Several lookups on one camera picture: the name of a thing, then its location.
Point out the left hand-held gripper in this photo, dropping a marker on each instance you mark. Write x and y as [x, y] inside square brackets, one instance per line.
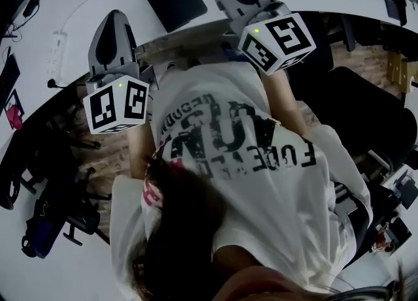
[114, 107]

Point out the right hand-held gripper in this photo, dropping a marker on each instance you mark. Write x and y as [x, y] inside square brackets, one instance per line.
[287, 38]

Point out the person's right forearm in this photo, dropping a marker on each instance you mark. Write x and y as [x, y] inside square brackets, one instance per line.
[284, 104]

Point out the person's left forearm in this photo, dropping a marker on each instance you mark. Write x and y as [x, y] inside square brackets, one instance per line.
[140, 152]

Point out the white power strip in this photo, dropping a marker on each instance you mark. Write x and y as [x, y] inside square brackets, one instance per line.
[55, 58]

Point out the black office chair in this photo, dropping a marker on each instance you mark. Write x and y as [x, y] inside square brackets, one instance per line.
[318, 32]
[32, 156]
[81, 218]
[359, 110]

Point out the black power adapter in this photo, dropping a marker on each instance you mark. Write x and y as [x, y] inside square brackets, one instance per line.
[31, 6]

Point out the pink item on black card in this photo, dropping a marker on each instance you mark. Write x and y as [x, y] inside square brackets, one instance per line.
[16, 97]

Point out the black keyboard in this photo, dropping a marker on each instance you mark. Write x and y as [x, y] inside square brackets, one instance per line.
[8, 81]

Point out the red crumpled cloth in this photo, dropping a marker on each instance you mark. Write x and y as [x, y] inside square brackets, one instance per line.
[14, 117]

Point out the small black keypad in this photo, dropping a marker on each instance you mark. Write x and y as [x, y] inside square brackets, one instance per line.
[392, 9]

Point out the light wooden box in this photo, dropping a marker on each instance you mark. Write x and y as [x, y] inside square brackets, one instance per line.
[400, 71]

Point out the person's white printed t-shirt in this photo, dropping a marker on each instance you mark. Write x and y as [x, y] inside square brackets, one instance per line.
[287, 201]

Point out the person's black striped pants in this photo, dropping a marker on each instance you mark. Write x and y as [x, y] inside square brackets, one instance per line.
[352, 221]

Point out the black box-shaped device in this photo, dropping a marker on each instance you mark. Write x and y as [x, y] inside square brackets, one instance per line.
[408, 190]
[396, 232]

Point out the person's face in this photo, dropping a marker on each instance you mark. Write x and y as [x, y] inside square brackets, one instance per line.
[261, 286]

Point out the small red figurine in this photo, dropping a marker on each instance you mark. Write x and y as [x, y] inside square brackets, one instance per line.
[382, 245]

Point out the person's eyeglasses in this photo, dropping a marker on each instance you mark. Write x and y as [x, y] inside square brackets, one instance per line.
[369, 291]

